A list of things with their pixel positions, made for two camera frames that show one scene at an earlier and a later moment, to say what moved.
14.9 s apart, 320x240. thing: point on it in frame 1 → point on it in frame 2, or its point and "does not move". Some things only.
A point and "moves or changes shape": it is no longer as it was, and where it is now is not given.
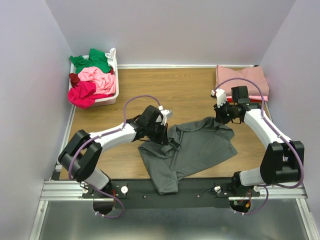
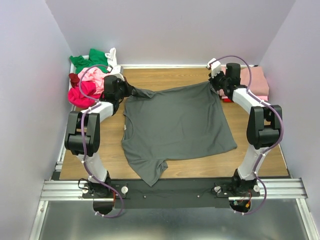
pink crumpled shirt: (105, 82) does not move
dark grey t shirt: (194, 145) moves or changes shape
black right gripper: (220, 115) → (215, 81)
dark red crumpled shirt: (74, 79) does not move
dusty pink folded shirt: (224, 73) does not move
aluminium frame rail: (63, 190) does not move
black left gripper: (163, 135) → (126, 88)
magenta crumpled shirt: (83, 96) does not move
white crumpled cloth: (112, 59) does not move
